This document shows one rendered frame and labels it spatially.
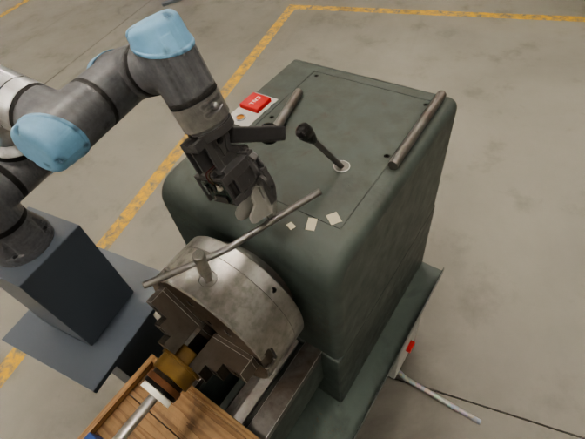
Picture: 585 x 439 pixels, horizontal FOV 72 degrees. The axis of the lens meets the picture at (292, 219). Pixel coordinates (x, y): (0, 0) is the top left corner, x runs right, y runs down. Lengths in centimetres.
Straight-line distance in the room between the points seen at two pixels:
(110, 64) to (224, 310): 43
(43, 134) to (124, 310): 93
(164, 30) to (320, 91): 62
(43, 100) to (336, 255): 49
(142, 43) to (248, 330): 48
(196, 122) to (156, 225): 211
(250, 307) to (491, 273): 171
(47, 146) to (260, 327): 45
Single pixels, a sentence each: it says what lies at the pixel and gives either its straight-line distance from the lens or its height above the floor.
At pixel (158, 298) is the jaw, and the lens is 83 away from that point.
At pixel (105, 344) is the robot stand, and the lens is 139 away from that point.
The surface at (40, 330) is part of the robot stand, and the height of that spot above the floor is 75.
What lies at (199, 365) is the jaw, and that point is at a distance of 84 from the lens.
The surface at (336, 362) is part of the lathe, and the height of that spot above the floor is 86.
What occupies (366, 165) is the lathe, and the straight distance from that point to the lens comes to 88.
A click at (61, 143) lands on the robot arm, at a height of 157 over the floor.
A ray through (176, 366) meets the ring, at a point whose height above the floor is 112.
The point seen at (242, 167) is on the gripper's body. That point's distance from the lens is 62.
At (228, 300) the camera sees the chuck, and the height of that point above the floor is 122.
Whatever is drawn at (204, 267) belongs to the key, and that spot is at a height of 129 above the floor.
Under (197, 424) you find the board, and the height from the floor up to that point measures 89.
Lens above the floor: 185
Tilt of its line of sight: 50 degrees down
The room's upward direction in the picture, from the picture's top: 10 degrees counter-clockwise
